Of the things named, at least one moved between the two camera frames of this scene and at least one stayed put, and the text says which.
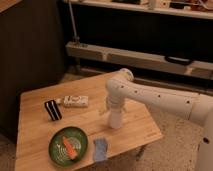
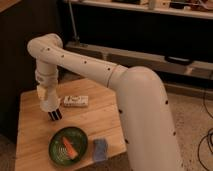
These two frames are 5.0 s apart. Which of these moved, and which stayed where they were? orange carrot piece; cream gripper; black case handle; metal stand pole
Moved: cream gripper
Stayed: orange carrot piece; black case handle; metal stand pole
